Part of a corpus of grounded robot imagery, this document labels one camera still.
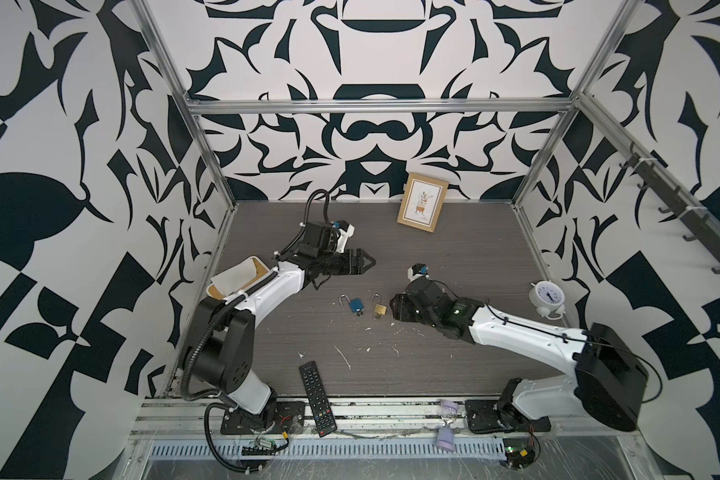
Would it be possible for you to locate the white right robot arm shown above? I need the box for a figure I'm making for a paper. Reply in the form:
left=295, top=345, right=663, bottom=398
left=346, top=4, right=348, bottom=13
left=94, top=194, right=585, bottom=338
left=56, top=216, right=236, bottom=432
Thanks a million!
left=390, top=276, right=651, bottom=433

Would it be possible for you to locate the purple hourglass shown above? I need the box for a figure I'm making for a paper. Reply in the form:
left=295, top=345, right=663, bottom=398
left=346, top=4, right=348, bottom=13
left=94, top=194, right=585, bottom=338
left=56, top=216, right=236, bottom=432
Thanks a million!
left=435, top=400, right=459, bottom=453

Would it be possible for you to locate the gold picture frame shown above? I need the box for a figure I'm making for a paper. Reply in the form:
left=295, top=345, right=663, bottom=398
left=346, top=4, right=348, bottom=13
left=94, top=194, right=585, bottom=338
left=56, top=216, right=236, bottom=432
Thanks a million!
left=397, top=173, right=449, bottom=233

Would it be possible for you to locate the right circuit board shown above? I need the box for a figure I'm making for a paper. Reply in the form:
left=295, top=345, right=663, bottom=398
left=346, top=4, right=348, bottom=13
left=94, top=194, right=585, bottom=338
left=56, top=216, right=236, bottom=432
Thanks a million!
left=501, top=435, right=542, bottom=470

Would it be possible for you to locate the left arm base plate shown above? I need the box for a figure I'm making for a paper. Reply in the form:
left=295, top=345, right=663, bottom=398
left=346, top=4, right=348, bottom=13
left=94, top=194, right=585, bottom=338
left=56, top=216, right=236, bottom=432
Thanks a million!
left=220, top=400, right=306, bottom=436

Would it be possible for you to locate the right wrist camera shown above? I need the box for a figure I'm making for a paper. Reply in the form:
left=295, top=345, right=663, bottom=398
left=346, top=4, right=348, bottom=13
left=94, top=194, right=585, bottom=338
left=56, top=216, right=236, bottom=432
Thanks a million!
left=407, top=263, right=429, bottom=282

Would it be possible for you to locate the brass padlock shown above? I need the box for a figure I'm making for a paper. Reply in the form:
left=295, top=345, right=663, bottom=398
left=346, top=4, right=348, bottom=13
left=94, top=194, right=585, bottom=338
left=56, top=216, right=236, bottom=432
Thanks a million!
left=370, top=293, right=388, bottom=319

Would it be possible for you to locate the grey wall hook rack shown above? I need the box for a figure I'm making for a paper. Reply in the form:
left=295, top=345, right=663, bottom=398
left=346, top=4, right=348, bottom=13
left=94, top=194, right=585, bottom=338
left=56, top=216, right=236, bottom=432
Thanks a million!
left=620, top=141, right=720, bottom=275

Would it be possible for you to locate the blue padlock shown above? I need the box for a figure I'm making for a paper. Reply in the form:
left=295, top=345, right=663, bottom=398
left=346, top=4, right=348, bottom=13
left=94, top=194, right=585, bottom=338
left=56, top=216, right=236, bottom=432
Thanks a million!
left=338, top=294, right=365, bottom=316

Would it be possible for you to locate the white alarm clock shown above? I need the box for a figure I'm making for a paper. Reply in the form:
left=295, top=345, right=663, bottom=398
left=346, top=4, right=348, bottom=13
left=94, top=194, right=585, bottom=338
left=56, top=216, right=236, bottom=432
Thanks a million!
left=529, top=280, right=566, bottom=321

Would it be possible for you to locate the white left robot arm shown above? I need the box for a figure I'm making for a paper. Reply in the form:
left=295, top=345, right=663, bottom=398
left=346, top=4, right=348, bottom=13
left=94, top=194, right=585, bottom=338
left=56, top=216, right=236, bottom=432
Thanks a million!
left=179, top=220, right=375, bottom=415

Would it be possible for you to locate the black remote control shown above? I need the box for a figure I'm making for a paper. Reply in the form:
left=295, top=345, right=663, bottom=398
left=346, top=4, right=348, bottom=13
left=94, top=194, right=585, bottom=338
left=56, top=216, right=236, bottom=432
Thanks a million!
left=299, top=361, right=337, bottom=438

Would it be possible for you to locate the white slotted cable duct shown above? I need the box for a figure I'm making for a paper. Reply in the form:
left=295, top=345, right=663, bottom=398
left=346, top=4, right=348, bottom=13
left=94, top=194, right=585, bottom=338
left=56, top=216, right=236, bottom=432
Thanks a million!
left=149, top=437, right=506, bottom=461

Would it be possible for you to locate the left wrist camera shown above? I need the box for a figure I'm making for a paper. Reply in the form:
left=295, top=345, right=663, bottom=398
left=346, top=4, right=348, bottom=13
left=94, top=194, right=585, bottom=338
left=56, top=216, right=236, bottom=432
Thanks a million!
left=332, top=220, right=355, bottom=253

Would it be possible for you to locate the left circuit board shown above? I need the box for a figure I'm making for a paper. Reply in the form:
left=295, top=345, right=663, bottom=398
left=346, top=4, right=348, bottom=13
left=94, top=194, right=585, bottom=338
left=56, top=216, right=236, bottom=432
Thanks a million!
left=241, top=433, right=290, bottom=456

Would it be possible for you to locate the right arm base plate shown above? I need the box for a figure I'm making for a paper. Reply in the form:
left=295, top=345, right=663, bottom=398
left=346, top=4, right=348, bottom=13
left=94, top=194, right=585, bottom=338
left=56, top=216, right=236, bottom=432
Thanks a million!
left=464, top=399, right=552, bottom=434

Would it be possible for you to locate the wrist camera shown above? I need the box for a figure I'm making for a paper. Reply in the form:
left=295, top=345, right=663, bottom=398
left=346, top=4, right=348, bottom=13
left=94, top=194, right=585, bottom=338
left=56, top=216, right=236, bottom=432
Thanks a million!
left=407, top=263, right=429, bottom=282
left=332, top=220, right=355, bottom=253

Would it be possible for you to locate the circuit board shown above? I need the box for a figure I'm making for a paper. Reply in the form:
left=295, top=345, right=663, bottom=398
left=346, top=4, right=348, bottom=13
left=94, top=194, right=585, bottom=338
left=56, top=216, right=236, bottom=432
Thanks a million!
left=241, top=433, right=290, bottom=456
left=501, top=435, right=542, bottom=470

